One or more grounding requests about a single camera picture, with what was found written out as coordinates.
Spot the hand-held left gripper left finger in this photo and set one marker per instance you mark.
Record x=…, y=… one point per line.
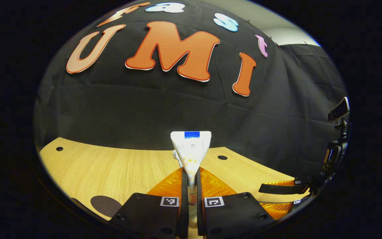
x=184, y=212

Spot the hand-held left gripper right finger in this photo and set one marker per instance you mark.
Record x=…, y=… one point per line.
x=200, y=212

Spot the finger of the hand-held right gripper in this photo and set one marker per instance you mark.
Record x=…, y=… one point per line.
x=284, y=189
x=279, y=208

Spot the white toothpaste tube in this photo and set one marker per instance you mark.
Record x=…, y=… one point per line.
x=191, y=149

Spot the dark brown round coaster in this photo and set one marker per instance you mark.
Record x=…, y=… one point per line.
x=104, y=205

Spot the wooden desktop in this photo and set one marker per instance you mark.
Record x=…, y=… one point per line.
x=111, y=169

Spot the black backdrop cloth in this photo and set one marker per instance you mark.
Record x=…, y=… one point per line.
x=144, y=109

